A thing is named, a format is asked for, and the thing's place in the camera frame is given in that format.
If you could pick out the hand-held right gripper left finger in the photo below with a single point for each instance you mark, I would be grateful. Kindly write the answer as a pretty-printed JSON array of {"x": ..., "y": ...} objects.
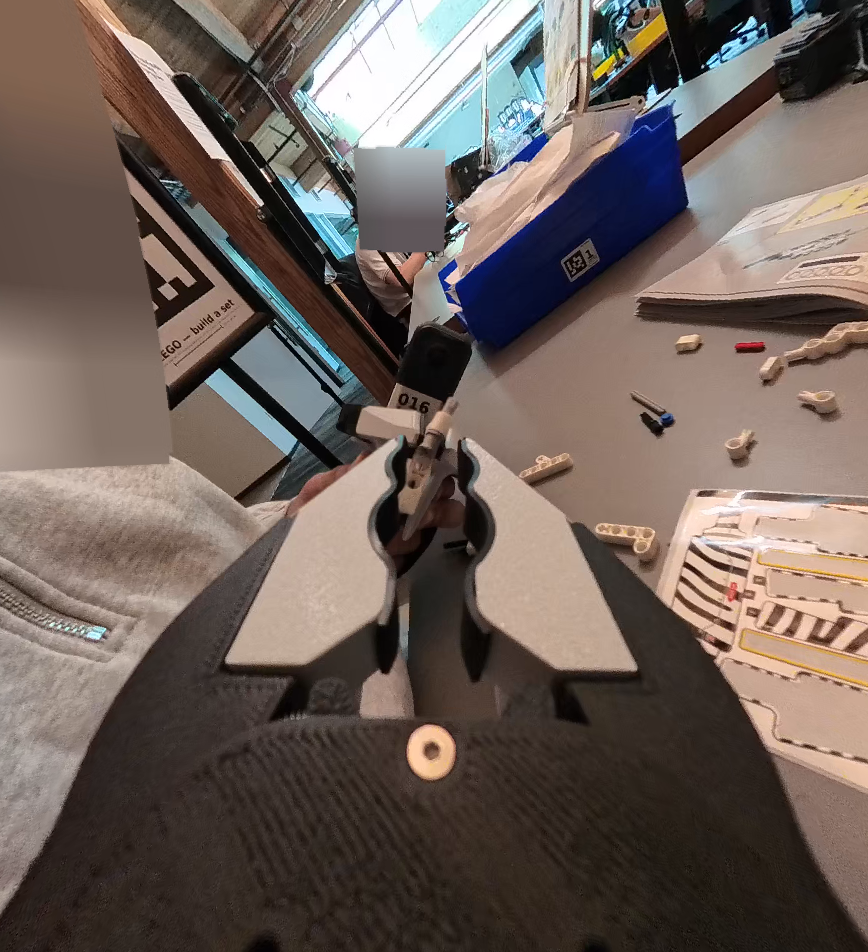
[{"x": 315, "y": 587}]

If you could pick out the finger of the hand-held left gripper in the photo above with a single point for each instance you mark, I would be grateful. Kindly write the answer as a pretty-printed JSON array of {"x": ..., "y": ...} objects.
[
  {"x": 386, "y": 425},
  {"x": 434, "y": 494}
]

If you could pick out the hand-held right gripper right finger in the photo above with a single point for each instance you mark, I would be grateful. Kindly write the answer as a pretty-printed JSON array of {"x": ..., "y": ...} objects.
[{"x": 545, "y": 595}]

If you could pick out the white lego L-beam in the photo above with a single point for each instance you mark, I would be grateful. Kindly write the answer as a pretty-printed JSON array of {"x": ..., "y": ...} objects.
[{"x": 627, "y": 532}]

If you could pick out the white straight lego beam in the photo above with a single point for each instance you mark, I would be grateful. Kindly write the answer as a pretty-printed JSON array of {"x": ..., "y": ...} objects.
[{"x": 545, "y": 467}]

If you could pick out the white lego pin connector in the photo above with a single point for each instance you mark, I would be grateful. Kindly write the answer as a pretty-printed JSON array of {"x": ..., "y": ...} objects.
[
  {"x": 739, "y": 445},
  {"x": 819, "y": 401}
]

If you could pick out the small white lego piece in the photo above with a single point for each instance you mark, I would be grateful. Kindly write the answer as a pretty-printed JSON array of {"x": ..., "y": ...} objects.
[{"x": 688, "y": 342}]

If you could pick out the small white lego connector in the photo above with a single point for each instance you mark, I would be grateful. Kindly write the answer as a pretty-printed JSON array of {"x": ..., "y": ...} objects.
[{"x": 772, "y": 368}]

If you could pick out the lego instruction booklet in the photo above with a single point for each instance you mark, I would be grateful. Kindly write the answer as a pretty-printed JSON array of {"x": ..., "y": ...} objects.
[{"x": 776, "y": 275}]

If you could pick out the white angled lego beam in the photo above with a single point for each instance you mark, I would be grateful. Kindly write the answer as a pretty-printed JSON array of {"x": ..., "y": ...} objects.
[{"x": 850, "y": 338}]

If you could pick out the person's left hand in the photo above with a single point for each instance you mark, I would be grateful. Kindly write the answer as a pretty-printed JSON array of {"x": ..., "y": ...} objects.
[{"x": 434, "y": 535}]

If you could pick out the clear plastic bags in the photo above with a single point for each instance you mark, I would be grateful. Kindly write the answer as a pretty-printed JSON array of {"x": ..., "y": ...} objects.
[{"x": 523, "y": 193}]

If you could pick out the blue plastic bin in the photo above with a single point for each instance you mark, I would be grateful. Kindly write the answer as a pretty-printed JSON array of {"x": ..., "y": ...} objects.
[{"x": 590, "y": 223}]

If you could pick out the black framed sign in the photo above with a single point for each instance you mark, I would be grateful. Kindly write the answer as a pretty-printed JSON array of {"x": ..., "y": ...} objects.
[{"x": 181, "y": 297}]

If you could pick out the person's grey sweatshirt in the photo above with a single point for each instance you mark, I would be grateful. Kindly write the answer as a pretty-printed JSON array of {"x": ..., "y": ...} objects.
[{"x": 69, "y": 632}]

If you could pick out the zebra sticker sheet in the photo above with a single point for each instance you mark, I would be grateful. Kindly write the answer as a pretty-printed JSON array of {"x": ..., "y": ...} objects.
[{"x": 813, "y": 595}]

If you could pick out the white paper note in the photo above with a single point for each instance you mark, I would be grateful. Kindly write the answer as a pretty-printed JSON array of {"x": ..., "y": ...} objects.
[{"x": 173, "y": 89}]

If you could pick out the wooden wall rail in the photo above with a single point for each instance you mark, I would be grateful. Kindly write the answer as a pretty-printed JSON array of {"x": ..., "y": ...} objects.
[{"x": 278, "y": 245}]

